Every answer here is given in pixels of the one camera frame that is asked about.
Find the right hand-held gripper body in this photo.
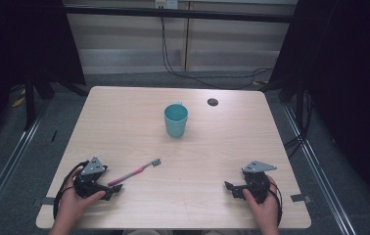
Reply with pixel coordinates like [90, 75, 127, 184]
[241, 160, 278, 204]

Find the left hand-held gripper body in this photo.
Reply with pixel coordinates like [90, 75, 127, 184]
[73, 157, 109, 199]

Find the pink toothbrush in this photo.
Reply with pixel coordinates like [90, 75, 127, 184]
[107, 158, 162, 188]

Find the person's right hand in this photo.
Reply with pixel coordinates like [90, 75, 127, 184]
[242, 175, 281, 228]

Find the person's left hand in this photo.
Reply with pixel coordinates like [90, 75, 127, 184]
[54, 166, 107, 227]

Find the teal cup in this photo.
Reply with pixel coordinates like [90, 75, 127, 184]
[163, 101, 189, 139]

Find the black metal stand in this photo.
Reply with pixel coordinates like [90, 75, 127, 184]
[260, 72, 307, 133]
[23, 68, 89, 132]

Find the yellow floor scrap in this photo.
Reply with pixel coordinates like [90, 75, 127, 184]
[10, 88, 27, 109]

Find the black curtain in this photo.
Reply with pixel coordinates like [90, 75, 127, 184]
[0, 0, 87, 156]
[268, 0, 370, 205]

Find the black horizontal bar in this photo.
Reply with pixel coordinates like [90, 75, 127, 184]
[63, 5, 297, 24]

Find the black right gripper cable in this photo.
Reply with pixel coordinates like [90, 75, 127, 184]
[268, 181, 284, 227]

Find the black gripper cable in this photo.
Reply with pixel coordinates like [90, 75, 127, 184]
[268, 181, 284, 227]
[52, 160, 90, 220]

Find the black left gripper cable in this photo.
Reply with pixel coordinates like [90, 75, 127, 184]
[52, 160, 90, 220]

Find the metal floor rail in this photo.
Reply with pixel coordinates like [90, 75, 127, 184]
[0, 109, 45, 227]
[282, 103, 357, 235]

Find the bundle of black floor cables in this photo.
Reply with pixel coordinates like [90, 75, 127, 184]
[283, 90, 315, 160]

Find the long black wall cable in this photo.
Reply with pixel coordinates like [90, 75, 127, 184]
[160, 8, 274, 91]

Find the wooden wall strip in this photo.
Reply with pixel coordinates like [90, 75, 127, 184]
[183, 1, 192, 72]

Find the white wall socket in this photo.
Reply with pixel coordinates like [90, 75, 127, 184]
[155, 0, 179, 10]

